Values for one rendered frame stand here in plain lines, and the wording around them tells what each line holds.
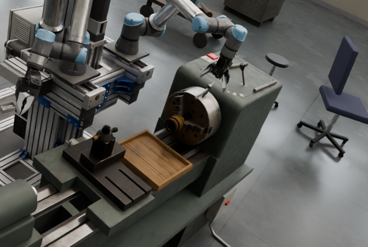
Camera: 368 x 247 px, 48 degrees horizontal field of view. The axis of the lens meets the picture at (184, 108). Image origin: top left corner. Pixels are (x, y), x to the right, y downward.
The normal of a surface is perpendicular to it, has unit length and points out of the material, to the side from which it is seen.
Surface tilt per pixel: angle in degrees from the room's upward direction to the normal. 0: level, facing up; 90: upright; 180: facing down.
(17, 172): 0
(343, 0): 90
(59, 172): 0
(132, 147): 0
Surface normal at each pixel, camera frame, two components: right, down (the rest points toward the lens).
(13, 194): 0.44, -0.69
